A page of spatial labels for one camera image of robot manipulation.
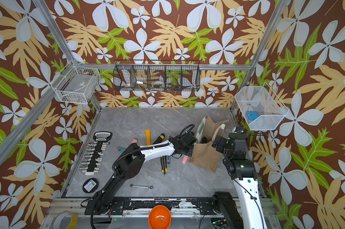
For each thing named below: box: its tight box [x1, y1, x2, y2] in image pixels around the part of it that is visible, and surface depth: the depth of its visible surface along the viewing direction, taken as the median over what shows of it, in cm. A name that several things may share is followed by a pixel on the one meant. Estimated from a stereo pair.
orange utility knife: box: [145, 129, 152, 146], surface depth 106 cm
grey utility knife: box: [166, 155, 171, 165], surface depth 92 cm
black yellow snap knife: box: [152, 133, 166, 145], surface depth 103 cm
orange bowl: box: [148, 205, 172, 229], surface depth 70 cm
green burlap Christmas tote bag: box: [188, 114, 230, 174], surface depth 87 cm
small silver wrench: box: [130, 184, 154, 190], surface depth 83 cm
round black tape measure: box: [81, 177, 99, 194], surface depth 82 cm
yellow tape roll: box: [52, 210, 79, 229], surface depth 70 cm
